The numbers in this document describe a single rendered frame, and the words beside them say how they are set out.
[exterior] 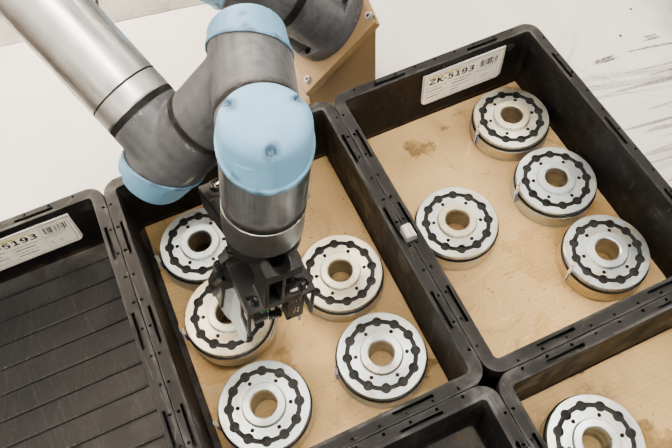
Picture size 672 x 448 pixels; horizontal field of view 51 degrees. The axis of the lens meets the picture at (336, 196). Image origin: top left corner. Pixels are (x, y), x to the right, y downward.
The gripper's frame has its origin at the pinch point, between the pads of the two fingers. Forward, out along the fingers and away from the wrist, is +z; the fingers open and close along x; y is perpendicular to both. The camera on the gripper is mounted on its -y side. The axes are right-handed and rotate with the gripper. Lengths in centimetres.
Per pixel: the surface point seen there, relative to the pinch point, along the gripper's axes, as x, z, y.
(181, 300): -7.2, 5.3, -6.1
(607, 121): 46.9, -11.8, -0.9
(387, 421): 5.9, -6.9, 19.9
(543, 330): 29.8, -0.3, 16.4
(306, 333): 4.8, 3.5, 4.5
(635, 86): 74, 6, -16
